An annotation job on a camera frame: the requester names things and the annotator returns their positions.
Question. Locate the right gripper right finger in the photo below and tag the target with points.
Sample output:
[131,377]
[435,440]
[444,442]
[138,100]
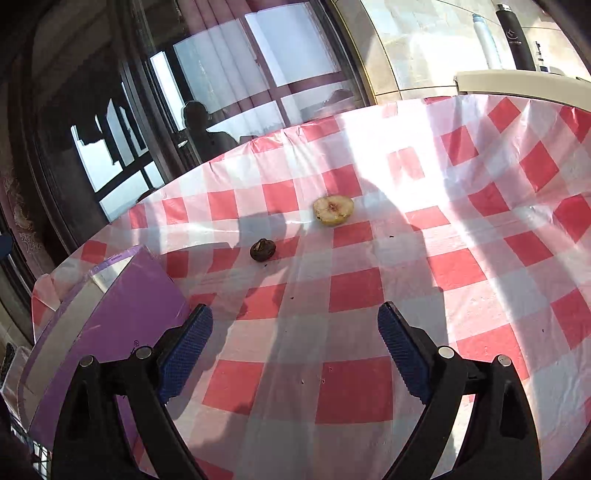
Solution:
[501,441]

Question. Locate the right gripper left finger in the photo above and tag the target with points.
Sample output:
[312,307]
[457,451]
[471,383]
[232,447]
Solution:
[90,440]

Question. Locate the small dark dried fruit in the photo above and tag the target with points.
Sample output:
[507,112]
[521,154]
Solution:
[262,250]

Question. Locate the halved apple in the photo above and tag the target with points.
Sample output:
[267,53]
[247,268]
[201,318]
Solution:
[333,210]

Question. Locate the purple cardboard box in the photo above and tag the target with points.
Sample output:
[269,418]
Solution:
[124,303]

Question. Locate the red white checkered tablecloth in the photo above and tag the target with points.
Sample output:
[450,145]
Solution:
[472,215]

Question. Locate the white water bottle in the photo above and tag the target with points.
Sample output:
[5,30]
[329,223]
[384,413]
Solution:
[487,42]

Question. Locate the black water bottle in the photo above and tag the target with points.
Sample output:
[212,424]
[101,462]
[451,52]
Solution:
[516,38]

